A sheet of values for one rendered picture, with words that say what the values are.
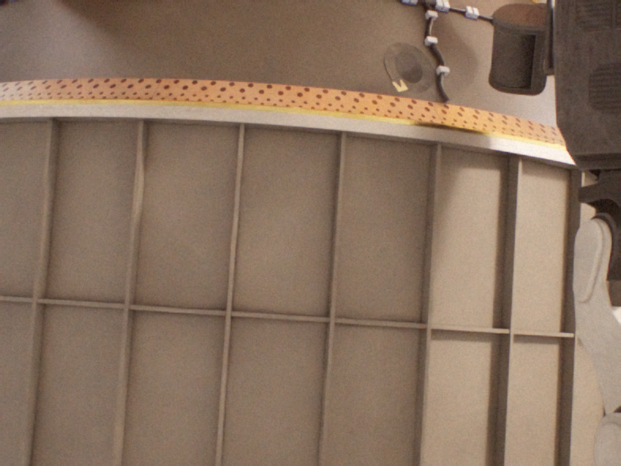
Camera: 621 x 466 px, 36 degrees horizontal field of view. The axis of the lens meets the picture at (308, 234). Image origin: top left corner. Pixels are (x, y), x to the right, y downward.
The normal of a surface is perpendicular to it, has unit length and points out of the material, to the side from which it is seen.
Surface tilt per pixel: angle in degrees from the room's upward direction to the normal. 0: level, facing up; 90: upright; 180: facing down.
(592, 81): 104
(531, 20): 44
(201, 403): 90
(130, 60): 62
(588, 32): 89
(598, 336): 111
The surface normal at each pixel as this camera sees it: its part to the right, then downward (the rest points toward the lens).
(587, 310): -0.96, -0.08
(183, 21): -0.11, -0.54
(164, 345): -0.12, -0.09
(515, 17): -0.06, -0.77
